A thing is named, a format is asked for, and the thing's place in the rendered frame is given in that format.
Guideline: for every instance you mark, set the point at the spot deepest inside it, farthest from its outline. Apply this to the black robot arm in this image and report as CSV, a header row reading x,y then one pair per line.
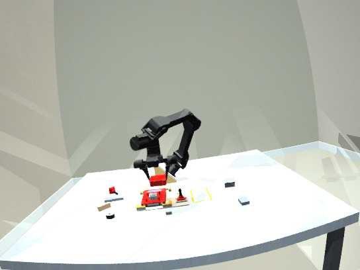
x,y
159,125

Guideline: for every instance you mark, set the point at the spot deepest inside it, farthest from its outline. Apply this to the tan rectangular bar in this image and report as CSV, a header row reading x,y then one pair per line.
x,y
104,206

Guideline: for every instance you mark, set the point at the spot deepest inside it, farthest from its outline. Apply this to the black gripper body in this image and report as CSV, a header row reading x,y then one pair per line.
x,y
140,163

